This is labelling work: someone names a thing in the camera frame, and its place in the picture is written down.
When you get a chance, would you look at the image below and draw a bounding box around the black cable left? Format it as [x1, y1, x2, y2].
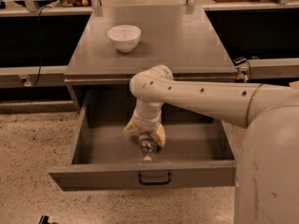
[31, 5, 53, 87]

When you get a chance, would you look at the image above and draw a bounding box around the black drawer handle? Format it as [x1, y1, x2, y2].
[137, 173, 172, 186]

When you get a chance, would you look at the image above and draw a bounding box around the grey open top drawer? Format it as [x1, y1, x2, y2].
[50, 88, 235, 190]

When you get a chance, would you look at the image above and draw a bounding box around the black power adapter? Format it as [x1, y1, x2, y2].
[233, 56, 247, 65]

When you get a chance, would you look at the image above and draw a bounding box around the black cable right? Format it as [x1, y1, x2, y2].
[236, 59, 252, 83]

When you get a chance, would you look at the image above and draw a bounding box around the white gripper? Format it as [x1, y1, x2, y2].
[123, 111, 166, 148]

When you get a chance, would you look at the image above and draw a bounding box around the white ceramic bowl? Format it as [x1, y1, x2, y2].
[107, 25, 141, 52]

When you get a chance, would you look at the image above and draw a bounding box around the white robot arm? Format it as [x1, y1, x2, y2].
[124, 65, 299, 224]

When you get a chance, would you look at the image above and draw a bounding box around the small black floor object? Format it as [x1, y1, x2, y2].
[38, 216, 50, 224]

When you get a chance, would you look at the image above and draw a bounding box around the clear plastic water bottle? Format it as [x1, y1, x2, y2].
[138, 133, 157, 161]

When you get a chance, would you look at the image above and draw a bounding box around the black cable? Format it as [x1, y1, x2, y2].
[236, 59, 252, 83]
[31, 5, 53, 87]

